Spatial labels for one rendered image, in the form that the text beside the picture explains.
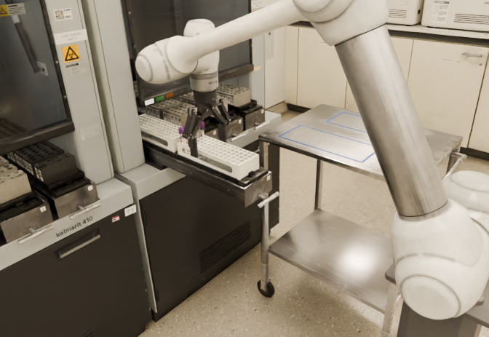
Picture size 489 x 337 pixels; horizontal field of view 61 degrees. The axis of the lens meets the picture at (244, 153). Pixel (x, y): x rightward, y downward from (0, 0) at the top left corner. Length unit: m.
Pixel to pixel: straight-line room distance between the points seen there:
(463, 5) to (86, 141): 2.62
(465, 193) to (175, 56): 0.77
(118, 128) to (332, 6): 0.96
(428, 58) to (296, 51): 1.18
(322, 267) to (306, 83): 2.43
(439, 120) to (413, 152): 2.65
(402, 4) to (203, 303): 2.49
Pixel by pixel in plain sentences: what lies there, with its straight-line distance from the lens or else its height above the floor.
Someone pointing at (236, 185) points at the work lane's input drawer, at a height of 0.81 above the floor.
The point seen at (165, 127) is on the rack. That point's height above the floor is 0.86.
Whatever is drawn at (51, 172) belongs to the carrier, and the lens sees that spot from 1.43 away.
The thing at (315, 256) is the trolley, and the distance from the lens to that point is 1.85.
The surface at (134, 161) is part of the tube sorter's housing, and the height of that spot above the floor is 0.77.
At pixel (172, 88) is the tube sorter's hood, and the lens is 1.61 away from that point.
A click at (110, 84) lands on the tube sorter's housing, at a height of 1.07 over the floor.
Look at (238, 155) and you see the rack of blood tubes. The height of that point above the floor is 0.86.
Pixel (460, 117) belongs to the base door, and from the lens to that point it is 3.44.
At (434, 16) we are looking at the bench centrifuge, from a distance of 3.37.
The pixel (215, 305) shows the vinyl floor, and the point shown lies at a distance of 2.04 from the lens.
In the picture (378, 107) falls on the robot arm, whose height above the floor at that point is 1.19.
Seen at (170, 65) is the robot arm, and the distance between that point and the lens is 1.14.
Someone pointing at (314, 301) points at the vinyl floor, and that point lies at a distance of 2.05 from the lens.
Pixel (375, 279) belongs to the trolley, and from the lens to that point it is 1.79.
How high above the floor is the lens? 1.46
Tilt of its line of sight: 26 degrees down
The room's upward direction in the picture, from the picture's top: 2 degrees counter-clockwise
